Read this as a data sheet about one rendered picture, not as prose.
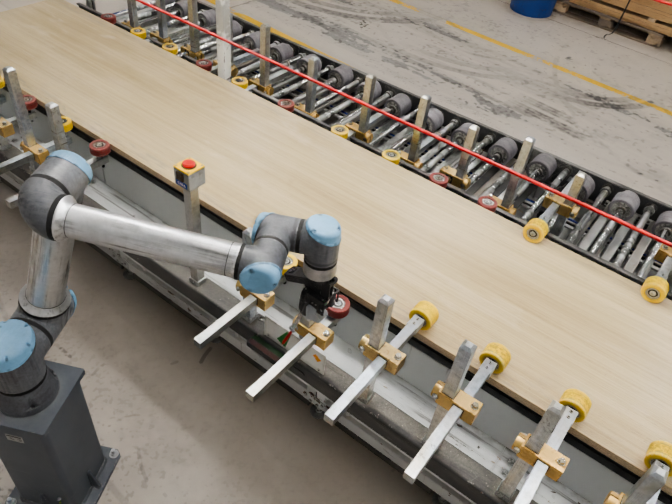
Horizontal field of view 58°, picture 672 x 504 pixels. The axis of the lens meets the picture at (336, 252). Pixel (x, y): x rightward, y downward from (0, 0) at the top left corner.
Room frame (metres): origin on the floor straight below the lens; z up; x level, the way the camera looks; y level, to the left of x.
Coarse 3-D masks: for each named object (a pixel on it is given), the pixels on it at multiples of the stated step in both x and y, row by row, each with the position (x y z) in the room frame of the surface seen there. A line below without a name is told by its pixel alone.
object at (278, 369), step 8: (328, 320) 1.29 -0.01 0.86; (336, 320) 1.30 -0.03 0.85; (312, 336) 1.22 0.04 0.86; (296, 344) 1.18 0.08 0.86; (304, 344) 1.18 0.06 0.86; (312, 344) 1.20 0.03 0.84; (288, 352) 1.14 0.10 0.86; (296, 352) 1.15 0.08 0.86; (304, 352) 1.17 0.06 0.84; (280, 360) 1.11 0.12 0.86; (288, 360) 1.11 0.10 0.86; (296, 360) 1.13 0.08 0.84; (272, 368) 1.08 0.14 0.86; (280, 368) 1.08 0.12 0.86; (288, 368) 1.10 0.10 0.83; (264, 376) 1.04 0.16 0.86; (272, 376) 1.05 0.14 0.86; (280, 376) 1.07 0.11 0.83; (256, 384) 1.01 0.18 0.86; (264, 384) 1.02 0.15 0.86; (248, 392) 0.98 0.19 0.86; (256, 392) 0.99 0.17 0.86
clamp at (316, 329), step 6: (294, 318) 1.28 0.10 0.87; (300, 324) 1.25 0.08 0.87; (312, 324) 1.26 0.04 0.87; (318, 324) 1.26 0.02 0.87; (300, 330) 1.25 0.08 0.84; (306, 330) 1.24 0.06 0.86; (312, 330) 1.23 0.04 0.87; (318, 330) 1.24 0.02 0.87; (324, 330) 1.24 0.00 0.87; (330, 330) 1.24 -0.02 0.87; (318, 336) 1.21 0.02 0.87; (324, 336) 1.21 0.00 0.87; (330, 336) 1.22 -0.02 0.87; (318, 342) 1.21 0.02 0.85; (324, 342) 1.20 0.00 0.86; (330, 342) 1.22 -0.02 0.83; (324, 348) 1.20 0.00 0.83
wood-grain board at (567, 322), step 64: (64, 0) 3.38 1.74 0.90; (0, 64) 2.56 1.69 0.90; (64, 64) 2.65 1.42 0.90; (128, 64) 2.73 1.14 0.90; (192, 64) 2.82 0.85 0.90; (128, 128) 2.17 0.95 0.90; (192, 128) 2.24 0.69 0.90; (256, 128) 2.31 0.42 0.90; (320, 128) 2.38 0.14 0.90; (256, 192) 1.85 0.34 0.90; (320, 192) 1.91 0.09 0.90; (384, 192) 1.97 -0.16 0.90; (448, 192) 2.02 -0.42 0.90; (384, 256) 1.59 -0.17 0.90; (448, 256) 1.63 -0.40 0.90; (512, 256) 1.68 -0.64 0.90; (576, 256) 1.73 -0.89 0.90; (448, 320) 1.32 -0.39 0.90; (512, 320) 1.36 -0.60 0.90; (576, 320) 1.40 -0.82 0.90; (640, 320) 1.44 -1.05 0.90; (512, 384) 1.11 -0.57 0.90; (576, 384) 1.14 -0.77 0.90; (640, 384) 1.17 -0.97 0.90; (640, 448) 0.95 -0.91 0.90
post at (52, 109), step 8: (48, 104) 1.92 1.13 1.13; (56, 104) 1.93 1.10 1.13; (48, 112) 1.91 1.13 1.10; (56, 112) 1.92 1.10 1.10; (48, 120) 1.92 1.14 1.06; (56, 120) 1.91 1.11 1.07; (56, 128) 1.91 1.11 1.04; (56, 136) 1.90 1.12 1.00; (64, 136) 1.93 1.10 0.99; (56, 144) 1.91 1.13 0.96; (64, 144) 1.92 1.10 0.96
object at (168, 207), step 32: (32, 128) 2.42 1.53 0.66; (128, 160) 2.04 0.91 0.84; (128, 192) 2.05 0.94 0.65; (160, 192) 1.93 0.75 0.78; (224, 224) 1.74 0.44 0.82; (160, 288) 1.98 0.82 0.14; (288, 288) 1.56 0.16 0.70; (192, 320) 1.90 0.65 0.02; (320, 320) 1.48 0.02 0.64; (352, 320) 1.41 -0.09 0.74; (416, 352) 1.27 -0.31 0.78; (288, 384) 1.54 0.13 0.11; (416, 384) 1.25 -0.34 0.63; (480, 416) 1.13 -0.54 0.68; (512, 416) 1.09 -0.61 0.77; (384, 448) 1.28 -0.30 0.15; (576, 448) 0.98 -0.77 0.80; (416, 480) 1.21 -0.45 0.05; (576, 480) 0.95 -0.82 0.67; (608, 480) 0.92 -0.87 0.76
